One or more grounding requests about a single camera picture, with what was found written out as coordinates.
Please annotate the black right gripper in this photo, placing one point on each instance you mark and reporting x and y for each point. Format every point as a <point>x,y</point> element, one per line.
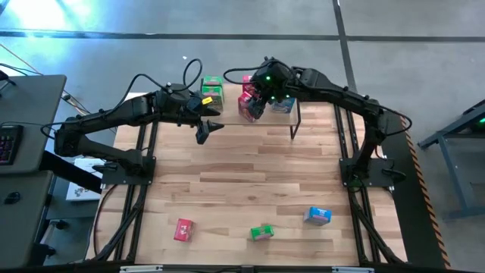
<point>274,81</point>

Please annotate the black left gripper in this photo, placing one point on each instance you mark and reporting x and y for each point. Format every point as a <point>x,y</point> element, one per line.
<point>193,108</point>

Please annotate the red Froot Loops cereal box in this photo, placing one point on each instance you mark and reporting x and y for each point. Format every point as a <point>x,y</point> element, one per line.
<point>183,230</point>
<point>246,80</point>
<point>245,108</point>

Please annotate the blue cereal box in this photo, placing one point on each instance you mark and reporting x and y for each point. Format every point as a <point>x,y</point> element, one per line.
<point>283,106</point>
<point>317,216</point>

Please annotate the green Apple Jacks cereal box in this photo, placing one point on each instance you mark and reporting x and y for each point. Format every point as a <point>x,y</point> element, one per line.
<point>262,233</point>
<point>216,95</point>
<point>212,80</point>

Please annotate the wooden shelf black metal legs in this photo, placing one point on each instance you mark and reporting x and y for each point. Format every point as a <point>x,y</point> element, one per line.
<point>231,117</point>

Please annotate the yellow tag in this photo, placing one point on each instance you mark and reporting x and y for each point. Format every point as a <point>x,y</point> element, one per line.
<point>207,100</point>

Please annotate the black power plug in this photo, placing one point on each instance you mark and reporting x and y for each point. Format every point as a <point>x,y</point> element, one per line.
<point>104,167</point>

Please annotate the white printed box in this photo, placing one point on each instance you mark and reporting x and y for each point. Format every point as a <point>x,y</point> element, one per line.
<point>81,189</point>

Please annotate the black metal bar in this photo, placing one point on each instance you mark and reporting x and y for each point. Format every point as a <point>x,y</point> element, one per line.
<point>68,172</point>

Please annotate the grey desk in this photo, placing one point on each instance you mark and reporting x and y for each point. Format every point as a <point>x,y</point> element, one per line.
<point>34,106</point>
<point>22,227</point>

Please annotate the black mat hazard stripe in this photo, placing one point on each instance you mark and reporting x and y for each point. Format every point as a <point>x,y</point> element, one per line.
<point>409,212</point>

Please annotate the backlit black keyboard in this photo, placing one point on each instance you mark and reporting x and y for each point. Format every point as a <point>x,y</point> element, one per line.
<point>9,146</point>

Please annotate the black computer mouse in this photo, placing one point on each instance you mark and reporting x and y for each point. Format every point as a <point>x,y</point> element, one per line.
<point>12,197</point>

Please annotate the black device green light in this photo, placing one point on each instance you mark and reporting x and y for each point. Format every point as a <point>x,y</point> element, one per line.
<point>479,123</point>

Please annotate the black metal rail frame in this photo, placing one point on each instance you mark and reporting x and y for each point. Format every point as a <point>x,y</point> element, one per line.
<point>338,129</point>

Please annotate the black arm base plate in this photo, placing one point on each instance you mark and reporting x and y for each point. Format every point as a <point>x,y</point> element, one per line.
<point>113,178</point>
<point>345,167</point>

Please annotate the white bracket strip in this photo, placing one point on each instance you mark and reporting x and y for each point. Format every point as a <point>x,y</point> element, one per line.
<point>352,270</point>
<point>140,269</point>

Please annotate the blue-grey metal table frame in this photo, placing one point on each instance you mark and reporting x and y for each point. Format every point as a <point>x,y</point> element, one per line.
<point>452,174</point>

